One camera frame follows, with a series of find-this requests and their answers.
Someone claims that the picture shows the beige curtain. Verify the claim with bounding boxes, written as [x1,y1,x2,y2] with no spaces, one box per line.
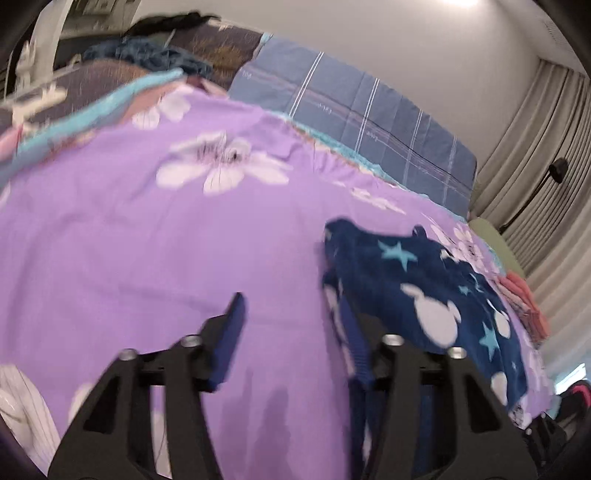
[471,58,591,386]

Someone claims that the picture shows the black camera on stand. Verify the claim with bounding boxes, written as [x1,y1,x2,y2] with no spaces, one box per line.
[499,157,572,234]

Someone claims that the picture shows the dark floral blanket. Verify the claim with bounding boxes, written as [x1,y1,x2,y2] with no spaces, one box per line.
[0,59,144,139]

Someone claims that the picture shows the purple floral bed sheet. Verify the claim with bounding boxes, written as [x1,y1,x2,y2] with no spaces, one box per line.
[0,69,555,480]

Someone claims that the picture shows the orange folded clothes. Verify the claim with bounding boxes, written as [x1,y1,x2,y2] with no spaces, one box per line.
[498,271,551,348]

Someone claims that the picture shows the background shelf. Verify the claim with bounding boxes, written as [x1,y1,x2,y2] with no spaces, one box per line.
[65,0,141,35]

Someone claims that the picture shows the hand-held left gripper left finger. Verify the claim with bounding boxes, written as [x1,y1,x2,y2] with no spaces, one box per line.
[48,292,247,480]

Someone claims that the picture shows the blue plaid pillow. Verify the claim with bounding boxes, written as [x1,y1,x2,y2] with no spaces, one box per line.
[228,36,478,219]

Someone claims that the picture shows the dark teal knit garment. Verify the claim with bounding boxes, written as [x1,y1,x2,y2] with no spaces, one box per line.
[83,37,215,80]

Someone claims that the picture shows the blue star-print fleece garment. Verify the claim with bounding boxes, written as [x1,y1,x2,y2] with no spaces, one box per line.
[321,218,530,480]

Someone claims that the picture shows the green cushion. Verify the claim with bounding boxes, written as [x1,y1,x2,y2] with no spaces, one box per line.
[468,217,528,278]

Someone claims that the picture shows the dark floral pillow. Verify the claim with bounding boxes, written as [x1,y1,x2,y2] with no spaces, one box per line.
[168,22,269,93]

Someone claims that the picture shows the white striped garment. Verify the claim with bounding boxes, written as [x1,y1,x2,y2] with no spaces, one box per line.
[0,364,64,477]

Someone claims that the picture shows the black cloth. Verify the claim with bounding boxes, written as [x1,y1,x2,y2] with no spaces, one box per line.
[122,11,223,38]

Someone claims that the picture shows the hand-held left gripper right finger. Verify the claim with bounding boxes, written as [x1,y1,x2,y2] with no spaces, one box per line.
[338,282,537,480]

